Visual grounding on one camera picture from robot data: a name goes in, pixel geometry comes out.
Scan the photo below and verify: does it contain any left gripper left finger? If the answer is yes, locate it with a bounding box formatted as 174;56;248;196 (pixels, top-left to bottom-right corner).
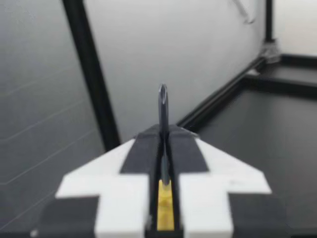
29;123;164;238

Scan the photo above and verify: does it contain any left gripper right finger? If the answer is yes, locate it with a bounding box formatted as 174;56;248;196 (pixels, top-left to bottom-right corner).
164;123;288;238

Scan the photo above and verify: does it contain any screwdriver with yellow handle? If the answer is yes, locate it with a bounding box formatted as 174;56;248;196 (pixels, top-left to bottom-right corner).
156;83;174;230

